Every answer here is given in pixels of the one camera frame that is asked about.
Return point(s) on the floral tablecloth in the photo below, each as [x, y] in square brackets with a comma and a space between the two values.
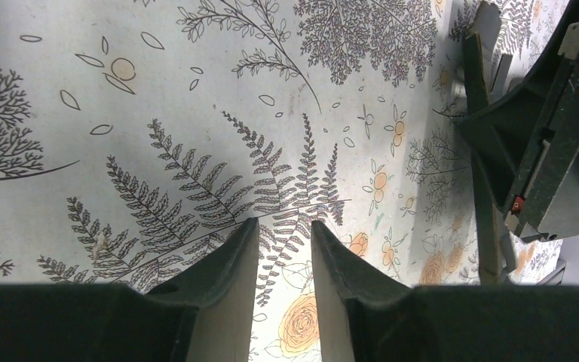
[137, 136]

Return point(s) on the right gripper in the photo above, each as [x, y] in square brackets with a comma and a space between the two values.
[533, 133]

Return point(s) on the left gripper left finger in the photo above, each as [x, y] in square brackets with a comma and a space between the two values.
[205, 313]

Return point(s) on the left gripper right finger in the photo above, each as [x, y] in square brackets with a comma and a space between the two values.
[364, 315]

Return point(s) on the black paper box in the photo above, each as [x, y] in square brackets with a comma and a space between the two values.
[497, 257]

